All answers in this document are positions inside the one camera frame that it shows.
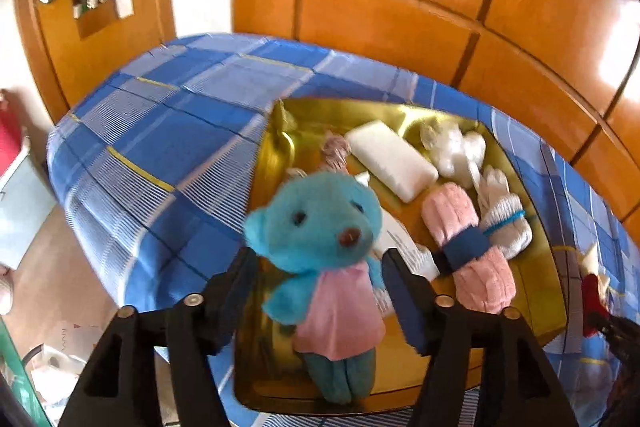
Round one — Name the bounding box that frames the pink towel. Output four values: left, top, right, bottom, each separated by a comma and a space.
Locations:
421, 182, 516, 314

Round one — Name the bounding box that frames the red santa sock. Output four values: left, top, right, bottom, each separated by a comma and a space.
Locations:
582, 274, 610, 338

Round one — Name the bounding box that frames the white sock with teal band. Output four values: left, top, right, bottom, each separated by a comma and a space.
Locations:
474, 166, 533, 260

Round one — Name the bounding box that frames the white printed wipes pack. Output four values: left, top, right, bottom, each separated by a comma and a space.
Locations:
354, 171, 442, 313

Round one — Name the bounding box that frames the white foam sponge block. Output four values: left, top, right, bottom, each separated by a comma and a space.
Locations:
345, 120, 439, 204

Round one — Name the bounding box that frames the white plastic bag bundle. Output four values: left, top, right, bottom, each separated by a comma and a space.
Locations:
420, 120, 486, 190

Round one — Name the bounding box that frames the mauve hair scrunchie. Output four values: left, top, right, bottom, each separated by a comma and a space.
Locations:
319, 132, 350, 173

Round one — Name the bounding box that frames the patterned paper bag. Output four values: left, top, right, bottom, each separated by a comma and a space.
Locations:
23, 321, 103, 426

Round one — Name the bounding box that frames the green glass panel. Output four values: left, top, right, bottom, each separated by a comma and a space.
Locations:
0, 320, 50, 427

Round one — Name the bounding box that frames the gold rectangular tray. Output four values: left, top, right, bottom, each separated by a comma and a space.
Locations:
234, 98, 567, 415

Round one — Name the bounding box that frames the translucent plastic storage bin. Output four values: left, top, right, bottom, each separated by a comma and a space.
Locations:
0, 135, 56, 270

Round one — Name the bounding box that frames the blue plaid bed sheet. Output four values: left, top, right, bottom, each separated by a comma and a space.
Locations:
47, 34, 639, 426

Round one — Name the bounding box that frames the red storage box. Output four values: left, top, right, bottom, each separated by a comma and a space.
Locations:
0, 91, 22, 176

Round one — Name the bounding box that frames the wooden wardrobe wall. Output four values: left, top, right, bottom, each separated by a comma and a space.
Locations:
232, 0, 639, 235

